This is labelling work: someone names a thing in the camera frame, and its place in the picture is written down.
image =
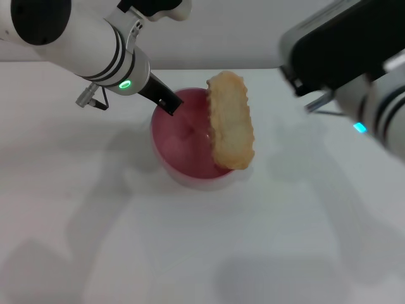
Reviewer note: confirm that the pink plastic bowl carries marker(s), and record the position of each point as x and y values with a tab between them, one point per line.
186	142

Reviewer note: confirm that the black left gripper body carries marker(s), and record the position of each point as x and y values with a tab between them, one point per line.
155	88

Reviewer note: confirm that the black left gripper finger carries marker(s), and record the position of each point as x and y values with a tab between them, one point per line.
171	103

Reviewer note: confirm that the striped orange bread loaf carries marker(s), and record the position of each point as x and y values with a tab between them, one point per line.
232	123

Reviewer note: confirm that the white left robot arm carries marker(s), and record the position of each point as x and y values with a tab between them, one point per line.
82	41

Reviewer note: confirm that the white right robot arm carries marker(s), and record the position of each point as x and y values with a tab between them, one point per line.
357	63

